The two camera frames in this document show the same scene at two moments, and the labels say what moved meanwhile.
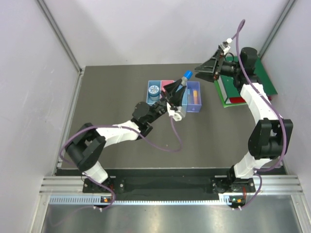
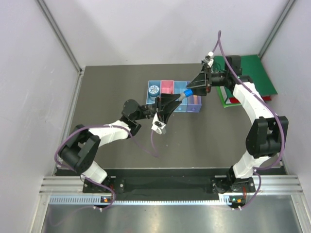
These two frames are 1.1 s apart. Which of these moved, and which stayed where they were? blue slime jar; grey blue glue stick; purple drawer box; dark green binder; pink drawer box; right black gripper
Moved: grey blue glue stick; right black gripper
Stayed: purple drawer box; dark green binder; blue slime jar; pink drawer box
